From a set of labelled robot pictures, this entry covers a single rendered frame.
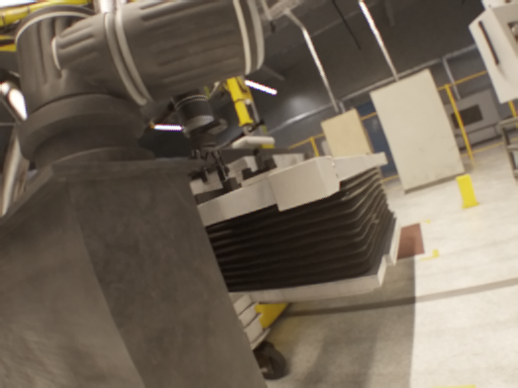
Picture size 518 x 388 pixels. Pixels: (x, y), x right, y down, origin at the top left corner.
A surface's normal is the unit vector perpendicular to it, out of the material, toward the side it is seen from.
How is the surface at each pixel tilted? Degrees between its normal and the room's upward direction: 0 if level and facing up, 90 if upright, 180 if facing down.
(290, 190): 90
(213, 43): 137
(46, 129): 153
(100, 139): 90
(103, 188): 90
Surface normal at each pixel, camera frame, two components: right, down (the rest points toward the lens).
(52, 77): 0.21, -0.06
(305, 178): -0.48, 0.18
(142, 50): 0.25, 0.46
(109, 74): 0.30, 0.63
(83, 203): 0.87, -0.29
